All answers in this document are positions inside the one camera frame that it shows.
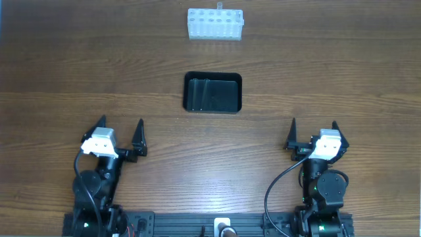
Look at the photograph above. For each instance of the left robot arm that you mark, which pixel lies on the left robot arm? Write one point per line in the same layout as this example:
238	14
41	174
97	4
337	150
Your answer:
95	187

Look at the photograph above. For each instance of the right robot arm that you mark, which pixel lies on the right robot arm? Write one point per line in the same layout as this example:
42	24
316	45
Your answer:
325	189

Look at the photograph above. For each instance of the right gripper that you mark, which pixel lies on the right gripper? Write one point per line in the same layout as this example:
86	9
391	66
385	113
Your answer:
299	151

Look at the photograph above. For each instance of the clear test tube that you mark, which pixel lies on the clear test tube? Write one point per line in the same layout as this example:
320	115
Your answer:
219	6
194	95
204	93

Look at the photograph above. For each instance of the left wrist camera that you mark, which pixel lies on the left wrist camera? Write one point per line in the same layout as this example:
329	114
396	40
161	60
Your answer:
100	143

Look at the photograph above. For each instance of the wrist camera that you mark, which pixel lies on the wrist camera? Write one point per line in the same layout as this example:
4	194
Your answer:
100	143
325	145

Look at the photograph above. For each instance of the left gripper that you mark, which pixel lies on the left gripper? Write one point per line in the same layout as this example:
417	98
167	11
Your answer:
131	154

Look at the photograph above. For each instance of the mounting rail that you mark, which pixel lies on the mounting rail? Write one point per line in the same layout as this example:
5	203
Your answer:
184	225

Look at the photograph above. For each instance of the white test tube rack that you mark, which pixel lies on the white test tube rack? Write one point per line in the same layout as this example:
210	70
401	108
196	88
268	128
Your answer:
213	31

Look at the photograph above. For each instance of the black tray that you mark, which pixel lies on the black tray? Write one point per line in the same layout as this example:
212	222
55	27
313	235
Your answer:
227	98

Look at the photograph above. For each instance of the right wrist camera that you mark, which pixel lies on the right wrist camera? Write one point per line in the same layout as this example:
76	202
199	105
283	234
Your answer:
325	145

